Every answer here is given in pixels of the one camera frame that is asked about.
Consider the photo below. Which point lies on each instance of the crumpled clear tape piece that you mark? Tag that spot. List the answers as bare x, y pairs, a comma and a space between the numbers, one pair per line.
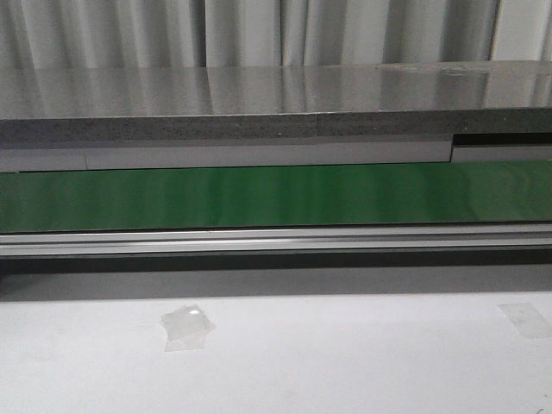
186, 328

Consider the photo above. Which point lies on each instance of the white panel under countertop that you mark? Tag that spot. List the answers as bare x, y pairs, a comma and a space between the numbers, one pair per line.
314, 151

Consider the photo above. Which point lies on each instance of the grey stone countertop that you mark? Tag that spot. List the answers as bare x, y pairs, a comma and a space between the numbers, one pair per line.
73, 106

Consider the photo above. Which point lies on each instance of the green conveyor belt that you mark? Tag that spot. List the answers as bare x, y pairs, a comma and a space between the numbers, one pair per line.
276, 196

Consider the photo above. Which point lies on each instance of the flat clear tape strip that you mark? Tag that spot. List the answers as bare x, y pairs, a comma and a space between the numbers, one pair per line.
527, 320

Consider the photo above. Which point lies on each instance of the white pleated curtain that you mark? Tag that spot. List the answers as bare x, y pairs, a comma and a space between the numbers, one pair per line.
141, 34

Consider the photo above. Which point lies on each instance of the aluminium conveyor rail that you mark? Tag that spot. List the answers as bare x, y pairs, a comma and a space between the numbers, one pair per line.
502, 235

